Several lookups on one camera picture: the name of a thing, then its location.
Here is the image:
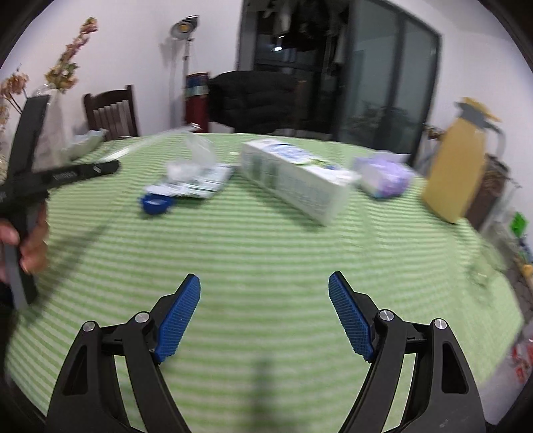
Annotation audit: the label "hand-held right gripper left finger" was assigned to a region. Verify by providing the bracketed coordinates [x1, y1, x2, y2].
[46, 273, 202, 433]

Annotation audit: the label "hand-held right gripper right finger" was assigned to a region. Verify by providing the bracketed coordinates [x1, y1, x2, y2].
[328, 271, 487, 433]

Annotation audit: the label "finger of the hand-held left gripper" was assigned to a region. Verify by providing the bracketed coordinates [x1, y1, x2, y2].
[7, 95, 51, 184]
[42, 160, 121, 194]

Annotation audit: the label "blue round lid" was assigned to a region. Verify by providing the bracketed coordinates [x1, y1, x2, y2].
[141, 192, 176, 216]

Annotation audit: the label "clear plastic container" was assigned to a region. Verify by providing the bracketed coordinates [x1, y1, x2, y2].
[146, 162, 234, 201]

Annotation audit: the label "clear plastic film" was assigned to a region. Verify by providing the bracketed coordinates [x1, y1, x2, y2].
[166, 132, 217, 180]

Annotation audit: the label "white carton box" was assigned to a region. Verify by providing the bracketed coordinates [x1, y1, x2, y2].
[240, 139, 361, 226]

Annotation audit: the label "person's left hand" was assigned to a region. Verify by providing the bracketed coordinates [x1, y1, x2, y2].
[0, 204, 51, 284]

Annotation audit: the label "white wavy bowl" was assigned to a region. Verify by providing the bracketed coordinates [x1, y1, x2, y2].
[69, 128, 110, 159]

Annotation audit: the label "tall dried flower stems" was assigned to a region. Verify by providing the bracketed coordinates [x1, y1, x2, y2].
[44, 17, 100, 94]

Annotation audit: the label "dark wooden chair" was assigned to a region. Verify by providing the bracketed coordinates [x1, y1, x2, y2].
[83, 84, 140, 141]

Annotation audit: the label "green checkered tablecloth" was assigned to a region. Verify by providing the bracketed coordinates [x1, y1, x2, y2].
[4, 132, 526, 433]

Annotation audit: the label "red cylindrical stand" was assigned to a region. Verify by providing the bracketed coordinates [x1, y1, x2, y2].
[185, 73, 210, 132]

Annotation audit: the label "purple white tissue pack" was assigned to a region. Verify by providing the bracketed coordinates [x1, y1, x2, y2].
[353, 152, 415, 200]

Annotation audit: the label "clear drinking glass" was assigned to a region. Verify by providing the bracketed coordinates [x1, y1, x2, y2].
[468, 233, 512, 288]

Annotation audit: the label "studio lamp on stand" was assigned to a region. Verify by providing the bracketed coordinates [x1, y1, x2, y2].
[170, 16, 201, 126]

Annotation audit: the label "yellow thermos jug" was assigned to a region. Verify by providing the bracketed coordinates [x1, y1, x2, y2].
[421, 98, 506, 225]

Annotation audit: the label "black puffer jacket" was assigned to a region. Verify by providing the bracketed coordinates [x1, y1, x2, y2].
[208, 71, 300, 135]

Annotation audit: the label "sliding glass door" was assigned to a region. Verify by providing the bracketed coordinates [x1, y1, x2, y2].
[237, 0, 442, 146]

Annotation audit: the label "row of hanging clothes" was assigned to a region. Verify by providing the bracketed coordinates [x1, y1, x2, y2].
[258, 0, 350, 67]

